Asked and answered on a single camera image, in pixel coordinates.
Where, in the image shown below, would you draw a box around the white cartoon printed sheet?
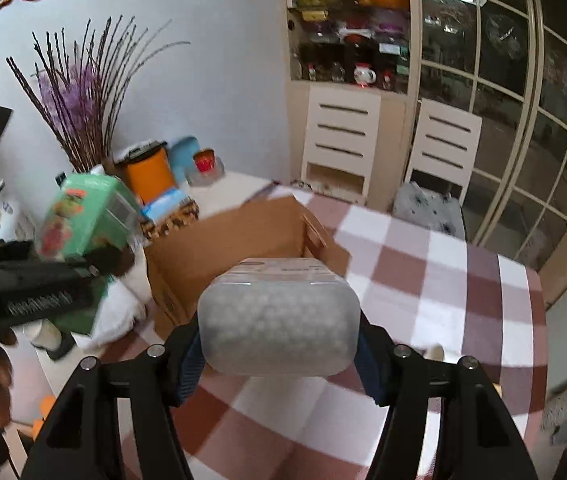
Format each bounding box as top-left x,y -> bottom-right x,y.
0,180 -> 39,246

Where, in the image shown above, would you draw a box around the clear cotton swab container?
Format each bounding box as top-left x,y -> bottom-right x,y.
196,257 -> 361,377

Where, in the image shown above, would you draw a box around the white red teapot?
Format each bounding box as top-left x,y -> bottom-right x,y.
353,62 -> 378,86

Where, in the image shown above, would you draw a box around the brown patterned box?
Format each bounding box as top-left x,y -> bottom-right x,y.
143,202 -> 200,241

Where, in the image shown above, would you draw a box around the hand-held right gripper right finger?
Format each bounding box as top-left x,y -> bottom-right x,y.
353,317 -> 539,480

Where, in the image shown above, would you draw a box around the white paper cup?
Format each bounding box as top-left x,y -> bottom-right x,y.
28,317 -> 64,351

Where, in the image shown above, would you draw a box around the orange object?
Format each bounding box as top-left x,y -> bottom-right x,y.
30,395 -> 59,436

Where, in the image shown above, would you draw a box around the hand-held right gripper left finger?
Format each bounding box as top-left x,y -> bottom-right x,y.
20,317 -> 205,480

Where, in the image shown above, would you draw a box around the brown cardboard box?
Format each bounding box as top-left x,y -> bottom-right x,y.
146,195 -> 351,343

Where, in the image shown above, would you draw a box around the orange canister black lid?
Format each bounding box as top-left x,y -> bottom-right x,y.
113,141 -> 174,206

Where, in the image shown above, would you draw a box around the floral printed cup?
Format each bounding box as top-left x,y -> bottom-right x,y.
541,380 -> 567,433

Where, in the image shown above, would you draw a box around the light blue cup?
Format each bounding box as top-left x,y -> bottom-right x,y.
168,136 -> 201,186

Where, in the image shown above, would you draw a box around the cream glass door cabinet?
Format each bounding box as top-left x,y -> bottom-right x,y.
283,0 -> 567,306

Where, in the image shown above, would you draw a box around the white folded towel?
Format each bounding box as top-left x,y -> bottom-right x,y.
90,255 -> 151,346

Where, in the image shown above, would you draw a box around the green toy brick box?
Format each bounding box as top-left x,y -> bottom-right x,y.
33,172 -> 144,335

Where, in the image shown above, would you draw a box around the white wooden chair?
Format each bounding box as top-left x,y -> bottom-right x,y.
403,99 -> 483,206
302,84 -> 381,198

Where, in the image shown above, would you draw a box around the brown white checkered tablecloth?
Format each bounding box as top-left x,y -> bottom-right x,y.
96,185 -> 549,480

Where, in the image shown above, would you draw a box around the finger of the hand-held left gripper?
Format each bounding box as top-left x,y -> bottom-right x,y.
66,242 -> 136,279

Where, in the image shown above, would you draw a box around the blue tissue pack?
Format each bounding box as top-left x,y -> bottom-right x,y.
140,190 -> 189,223

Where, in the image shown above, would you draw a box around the grey patterned seat cushion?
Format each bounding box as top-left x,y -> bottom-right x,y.
392,182 -> 467,241

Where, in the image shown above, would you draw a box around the purple dried branches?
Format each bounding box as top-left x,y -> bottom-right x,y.
7,16 -> 191,173

